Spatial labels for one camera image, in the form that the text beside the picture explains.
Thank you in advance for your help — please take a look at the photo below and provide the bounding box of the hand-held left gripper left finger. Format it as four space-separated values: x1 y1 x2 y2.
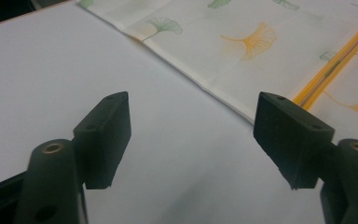
72 91 132 190

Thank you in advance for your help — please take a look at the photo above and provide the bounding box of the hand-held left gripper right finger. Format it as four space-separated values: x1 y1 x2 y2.
253 91 336 190

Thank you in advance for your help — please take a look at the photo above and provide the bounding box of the white leaf-print cloth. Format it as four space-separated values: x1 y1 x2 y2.
76 0 358 147

